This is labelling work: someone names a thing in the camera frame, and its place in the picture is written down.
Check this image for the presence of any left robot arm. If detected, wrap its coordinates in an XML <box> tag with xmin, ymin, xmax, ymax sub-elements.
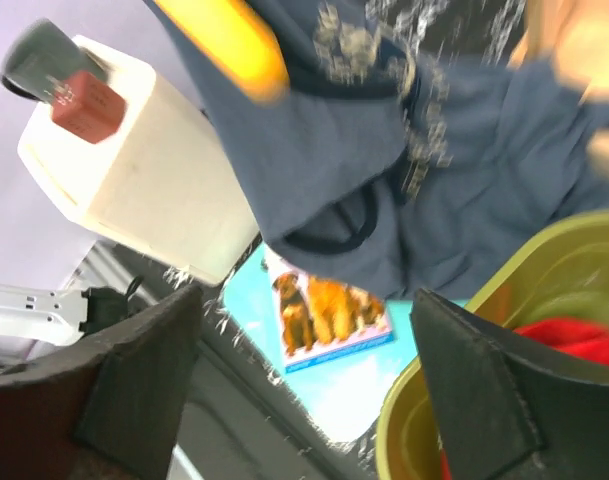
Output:
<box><xmin>0</xmin><ymin>277</ymin><xmax>142</xmax><ymax>364</ymax></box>

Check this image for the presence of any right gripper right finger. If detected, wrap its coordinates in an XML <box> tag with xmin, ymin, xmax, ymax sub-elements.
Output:
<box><xmin>411</xmin><ymin>288</ymin><xmax>609</xmax><ymax>480</ymax></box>

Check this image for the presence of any dog picture book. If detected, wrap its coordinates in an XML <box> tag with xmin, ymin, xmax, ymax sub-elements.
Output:
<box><xmin>262</xmin><ymin>249</ymin><xmax>395</xmax><ymax>373</ymax></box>

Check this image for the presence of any navy blue tank top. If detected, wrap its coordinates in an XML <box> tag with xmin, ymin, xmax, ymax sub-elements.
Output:
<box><xmin>153</xmin><ymin>1</ymin><xmax>609</xmax><ymax>300</ymax></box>

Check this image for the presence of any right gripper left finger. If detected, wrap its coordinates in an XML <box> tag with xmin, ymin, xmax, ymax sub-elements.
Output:
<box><xmin>0</xmin><ymin>285</ymin><xmax>202</xmax><ymax>479</ymax></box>

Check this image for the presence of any white plastic storage box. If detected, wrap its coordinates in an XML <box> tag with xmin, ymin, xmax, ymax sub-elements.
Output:
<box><xmin>17</xmin><ymin>35</ymin><xmax>258</xmax><ymax>285</ymax></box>

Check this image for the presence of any red tank top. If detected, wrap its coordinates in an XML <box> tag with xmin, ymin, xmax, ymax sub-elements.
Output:
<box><xmin>436</xmin><ymin>317</ymin><xmax>609</xmax><ymax>480</ymax></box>

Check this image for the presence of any orange hanger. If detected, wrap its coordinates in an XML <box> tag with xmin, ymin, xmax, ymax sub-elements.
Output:
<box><xmin>156</xmin><ymin>0</ymin><xmax>290</xmax><ymax>103</ymax></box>

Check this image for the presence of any olive green plastic basket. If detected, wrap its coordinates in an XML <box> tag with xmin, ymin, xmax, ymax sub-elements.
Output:
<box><xmin>375</xmin><ymin>211</ymin><xmax>609</xmax><ymax>479</ymax></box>

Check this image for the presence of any dark green metal mug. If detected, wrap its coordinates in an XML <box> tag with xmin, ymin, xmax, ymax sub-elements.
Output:
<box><xmin>0</xmin><ymin>19</ymin><xmax>109</xmax><ymax>104</ymax></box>

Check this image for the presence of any brown red small block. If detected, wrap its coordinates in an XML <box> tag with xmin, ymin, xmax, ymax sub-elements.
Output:
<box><xmin>51</xmin><ymin>70</ymin><xmax>126</xmax><ymax>144</ymax></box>

